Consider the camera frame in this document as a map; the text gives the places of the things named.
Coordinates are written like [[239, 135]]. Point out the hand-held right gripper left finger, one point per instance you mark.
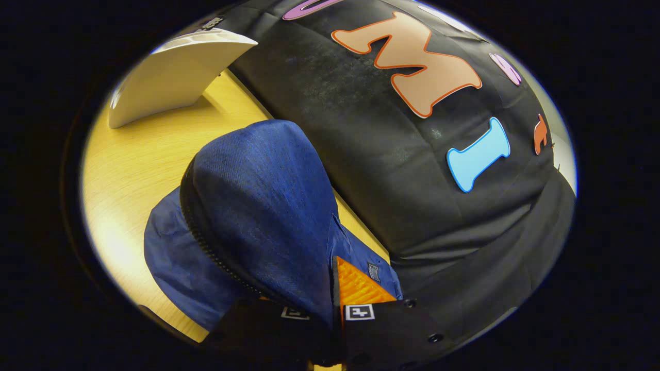
[[258, 330]]

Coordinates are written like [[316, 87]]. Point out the blue schoolbag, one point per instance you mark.
[[258, 206]]

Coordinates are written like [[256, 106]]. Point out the black backdrop cloth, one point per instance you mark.
[[371, 170]]

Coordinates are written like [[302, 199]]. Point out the white plastic bookshelf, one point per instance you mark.
[[170, 77]]

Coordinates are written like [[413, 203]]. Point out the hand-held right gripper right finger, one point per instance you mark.
[[392, 330]]

